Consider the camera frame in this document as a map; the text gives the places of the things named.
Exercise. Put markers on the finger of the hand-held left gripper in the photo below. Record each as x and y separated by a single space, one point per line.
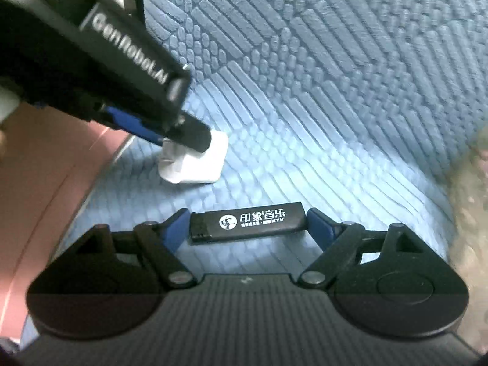
131 124
192 135

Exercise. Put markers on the black lighter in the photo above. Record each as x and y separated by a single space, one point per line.
247 223

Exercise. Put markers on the blue textured chair cover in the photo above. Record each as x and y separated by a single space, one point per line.
305 103

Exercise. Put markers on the white charger plug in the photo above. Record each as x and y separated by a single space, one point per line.
206 167

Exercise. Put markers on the floral quilt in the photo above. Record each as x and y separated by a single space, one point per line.
472 217

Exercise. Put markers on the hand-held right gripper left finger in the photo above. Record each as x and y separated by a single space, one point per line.
179 230

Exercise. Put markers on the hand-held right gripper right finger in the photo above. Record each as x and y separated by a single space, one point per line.
320 228

